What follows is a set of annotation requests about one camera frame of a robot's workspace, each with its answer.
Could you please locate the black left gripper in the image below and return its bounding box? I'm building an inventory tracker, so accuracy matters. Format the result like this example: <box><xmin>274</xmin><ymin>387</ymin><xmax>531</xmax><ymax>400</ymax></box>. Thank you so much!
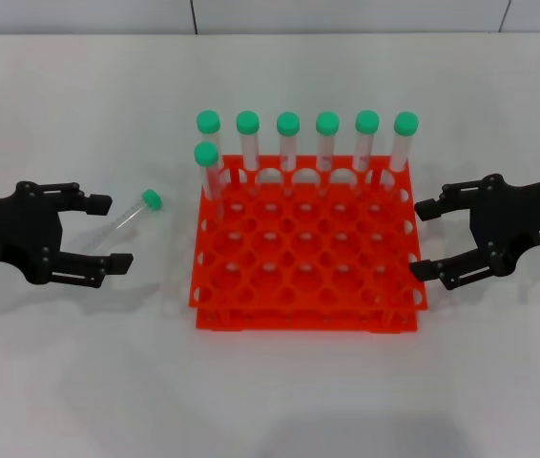
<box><xmin>0</xmin><ymin>181</ymin><xmax>135</xmax><ymax>290</ymax></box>

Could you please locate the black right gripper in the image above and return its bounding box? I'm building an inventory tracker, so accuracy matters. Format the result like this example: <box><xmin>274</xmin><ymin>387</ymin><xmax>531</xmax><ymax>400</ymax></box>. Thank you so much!
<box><xmin>407</xmin><ymin>173</ymin><xmax>540</xmax><ymax>292</ymax></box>

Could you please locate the clear green-capped test tube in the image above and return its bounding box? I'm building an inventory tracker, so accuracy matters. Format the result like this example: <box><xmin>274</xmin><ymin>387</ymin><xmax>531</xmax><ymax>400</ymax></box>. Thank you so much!
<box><xmin>196</xmin><ymin>109</ymin><xmax>223</xmax><ymax>192</ymax></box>
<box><xmin>276</xmin><ymin>111</ymin><xmax>301</xmax><ymax>196</ymax></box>
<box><xmin>315</xmin><ymin>111</ymin><xmax>341</xmax><ymax>196</ymax></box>
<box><xmin>80</xmin><ymin>188</ymin><xmax>164</xmax><ymax>257</ymax></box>
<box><xmin>354</xmin><ymin>109</ymin><xmax>381</xmax><ymax>196</ymax></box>
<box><xmin>389</xmin><ymin>111</ymin><xmax>420</xmax><ymax>193</ymax></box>
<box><xmin>193</xmin><ymin>140</ymin><xmax>226</xmax><ymax>220</ymax></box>
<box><xmin>235</xmin><ymin>110</ymin><xmax>261</xmax><ymax>196</ymax></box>

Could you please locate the orange test tube rack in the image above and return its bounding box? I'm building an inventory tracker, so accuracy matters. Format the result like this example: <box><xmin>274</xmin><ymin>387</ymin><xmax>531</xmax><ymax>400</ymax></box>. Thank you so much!
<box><xmin>187</xmin><ymin>155</ymin><xmax>428</xmax><ymax>334</ymax></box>

